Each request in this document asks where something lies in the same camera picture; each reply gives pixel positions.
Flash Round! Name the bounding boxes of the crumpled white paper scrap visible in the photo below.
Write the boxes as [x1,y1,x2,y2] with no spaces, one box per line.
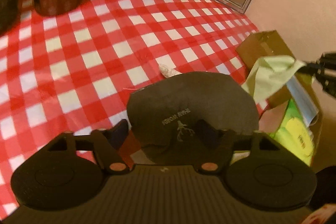
[158,64,181,79]

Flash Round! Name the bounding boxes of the black eye mask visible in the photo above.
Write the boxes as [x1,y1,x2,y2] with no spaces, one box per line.
[126,72,259,165]

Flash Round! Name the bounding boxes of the red white checkered tablecloth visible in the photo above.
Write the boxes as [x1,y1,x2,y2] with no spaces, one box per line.
[1,0,257,218]

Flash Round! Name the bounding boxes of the green tissue box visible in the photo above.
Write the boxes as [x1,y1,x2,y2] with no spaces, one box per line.
[259,100,314,165]

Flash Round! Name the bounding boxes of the light green cloth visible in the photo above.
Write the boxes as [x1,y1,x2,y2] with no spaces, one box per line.
[242,55,307,103]

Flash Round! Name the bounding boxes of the brown cardboard tray box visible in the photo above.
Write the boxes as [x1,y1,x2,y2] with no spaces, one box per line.
[236,31,323,165]

